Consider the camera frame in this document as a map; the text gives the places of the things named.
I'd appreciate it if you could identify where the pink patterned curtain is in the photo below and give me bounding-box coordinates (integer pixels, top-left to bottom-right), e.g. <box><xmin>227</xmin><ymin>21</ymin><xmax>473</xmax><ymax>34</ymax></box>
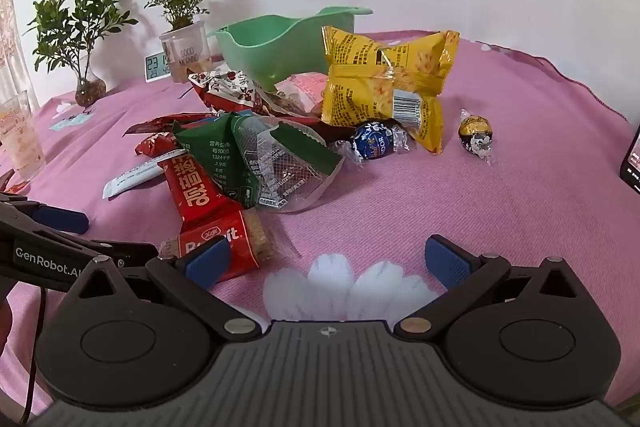
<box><xmin>0</xmin><ymin>0</ymin><xmax>41</xmax><ymax>108</ymax></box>

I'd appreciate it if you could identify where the light blue white jelly packet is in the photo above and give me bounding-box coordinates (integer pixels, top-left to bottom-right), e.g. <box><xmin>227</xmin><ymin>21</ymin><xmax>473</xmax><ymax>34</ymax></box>
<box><xmin>102</xmin><ymin>155</ymin><xmax>176</xmax><ymax>199</ymax></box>

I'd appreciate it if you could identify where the green plastic bowl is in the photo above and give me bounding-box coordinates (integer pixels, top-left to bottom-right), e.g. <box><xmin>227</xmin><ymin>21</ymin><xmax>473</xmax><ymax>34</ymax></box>
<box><xmin>215</xmin><ymin>6</ymin><xmax>374</xmax><ymax>92</ymax></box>

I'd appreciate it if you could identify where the printed drinking glass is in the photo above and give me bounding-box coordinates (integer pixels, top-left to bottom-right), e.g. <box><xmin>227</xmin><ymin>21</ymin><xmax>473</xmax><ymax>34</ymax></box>
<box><xmin>0</xmin><ymin>89</ymin><xmax>47</xmax><ymax>182</ymax></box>

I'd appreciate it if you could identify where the black smartphone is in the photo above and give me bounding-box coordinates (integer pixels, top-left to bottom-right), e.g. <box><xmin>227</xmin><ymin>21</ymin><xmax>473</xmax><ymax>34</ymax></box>
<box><xmin>619</xmin><ymin>124</ymin><xmax>640</xmax><ymax>195</ymax></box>

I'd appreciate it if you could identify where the pink snack packet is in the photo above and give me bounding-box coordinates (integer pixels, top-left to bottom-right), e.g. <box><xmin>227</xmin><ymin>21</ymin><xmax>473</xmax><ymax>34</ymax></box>
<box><xmin>275</xmin><ymin>72</ymin><xmax>331</xmax><ymax>108</ymax></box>

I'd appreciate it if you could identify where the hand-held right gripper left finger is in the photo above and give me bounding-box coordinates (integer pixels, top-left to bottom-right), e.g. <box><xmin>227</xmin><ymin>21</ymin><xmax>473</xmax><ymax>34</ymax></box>
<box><xmin>65</xmin><ymin>234</ymin><xmax>264</xmax><ymax>342</ymax></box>

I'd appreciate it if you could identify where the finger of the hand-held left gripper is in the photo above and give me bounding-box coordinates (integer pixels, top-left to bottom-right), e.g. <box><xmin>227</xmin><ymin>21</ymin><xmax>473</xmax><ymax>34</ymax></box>
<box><xmin>22</xmin><ymin>204</ymin><xmax>90</xmax><ymax>234</ymax></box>
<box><xmin>95</xmin><ymin>241</ymin><xmax>161</xmax><ymax>269</ymax></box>

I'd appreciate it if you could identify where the gold black wrapped chocolate ball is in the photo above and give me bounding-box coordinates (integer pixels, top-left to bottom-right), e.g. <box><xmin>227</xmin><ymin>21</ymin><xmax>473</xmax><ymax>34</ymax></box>
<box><xmin>457</xmin><ymin>108</ymin><xmax>496</xmax><ymax>166</ymax></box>

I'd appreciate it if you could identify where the dark brown-red snack packet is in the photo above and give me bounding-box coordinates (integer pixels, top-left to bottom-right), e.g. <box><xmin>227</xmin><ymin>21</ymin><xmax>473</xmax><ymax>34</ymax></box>
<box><xmin>124</xmin><ymin>112</ymin><xmax>221</xmax><ymax>136</ymax></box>

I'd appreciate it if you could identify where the red biscuit bar packet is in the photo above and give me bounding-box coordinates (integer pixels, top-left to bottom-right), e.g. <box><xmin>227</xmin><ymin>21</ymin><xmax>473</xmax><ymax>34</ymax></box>
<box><xmin>159</xmin><ymin>151</ymin><xmax>277</xmax><ymax>284</ymax></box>

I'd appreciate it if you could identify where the yellow snack packet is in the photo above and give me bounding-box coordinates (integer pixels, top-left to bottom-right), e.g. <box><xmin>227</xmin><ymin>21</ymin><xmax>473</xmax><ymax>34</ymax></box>
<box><xmin>321</xmin><ymin>26</ymin><xmax>460</xmax><ymax>155</ymax></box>

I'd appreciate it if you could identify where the blue wrapped chocolate ball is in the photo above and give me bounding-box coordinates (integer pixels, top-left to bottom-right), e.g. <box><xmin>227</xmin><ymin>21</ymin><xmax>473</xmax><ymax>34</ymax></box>
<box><xmin>334</xmin><ymin>119</ymin><xmax>411</xmax><ymax>165</ymax></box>

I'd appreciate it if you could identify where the red white cherry-print packet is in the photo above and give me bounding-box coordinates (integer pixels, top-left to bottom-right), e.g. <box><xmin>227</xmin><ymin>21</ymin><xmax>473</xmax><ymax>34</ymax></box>
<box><xmin>187</xmin><ymin>69</ymin><xmax>273</xmax><ymax>115</ymax></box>

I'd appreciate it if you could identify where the green and clear snack packet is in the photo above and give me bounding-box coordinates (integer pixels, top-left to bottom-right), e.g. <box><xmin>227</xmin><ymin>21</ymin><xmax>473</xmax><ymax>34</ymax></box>
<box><xmin>172</xmin><ymin>112</ymin><xmax>346</xmax><ymax>212</ymax></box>

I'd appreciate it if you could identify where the leafy plant in glass vase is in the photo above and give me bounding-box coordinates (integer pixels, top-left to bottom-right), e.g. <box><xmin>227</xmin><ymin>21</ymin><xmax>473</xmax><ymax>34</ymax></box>
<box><xmin>26</xmin><ymin>0</ymin><xmax>138</xmax><ymax>108</ymax></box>

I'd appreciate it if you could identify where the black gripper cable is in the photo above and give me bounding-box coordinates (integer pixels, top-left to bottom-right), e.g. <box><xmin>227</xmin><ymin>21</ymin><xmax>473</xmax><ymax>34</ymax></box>
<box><xmin>19</xmin><ymin>287</ymin><xmax>48</xmax><ymax>424</ymax></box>

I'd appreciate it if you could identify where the white digital clock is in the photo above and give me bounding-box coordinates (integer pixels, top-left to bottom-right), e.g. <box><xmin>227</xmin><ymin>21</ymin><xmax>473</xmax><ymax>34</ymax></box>
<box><xmin>145</xmin><ymin>52</ymin><xmax>173</xmax><ymax>84</ymax></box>

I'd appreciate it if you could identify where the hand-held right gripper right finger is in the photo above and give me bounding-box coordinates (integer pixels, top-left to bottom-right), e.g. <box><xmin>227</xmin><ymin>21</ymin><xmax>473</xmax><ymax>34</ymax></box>
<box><xmin>394</xmin><ymin>234</ymin><xmax>581</xmax><ymax>342</ymax></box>

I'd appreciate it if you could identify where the pink tablecloth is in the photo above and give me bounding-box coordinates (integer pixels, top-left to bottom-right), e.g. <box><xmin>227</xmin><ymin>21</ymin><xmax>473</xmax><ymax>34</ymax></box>
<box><xmin>0</xmin><ymin>29</ymin><xmax>640</xmax><ymax>408</ymax></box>

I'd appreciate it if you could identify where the red crinkled snack packet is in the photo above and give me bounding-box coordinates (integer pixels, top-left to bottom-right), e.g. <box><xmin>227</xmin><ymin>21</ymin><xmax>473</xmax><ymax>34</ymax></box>
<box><xmin>135</xmin><ymin>132</ymin><xmax>187</xmax><ymax>158</ymax></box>

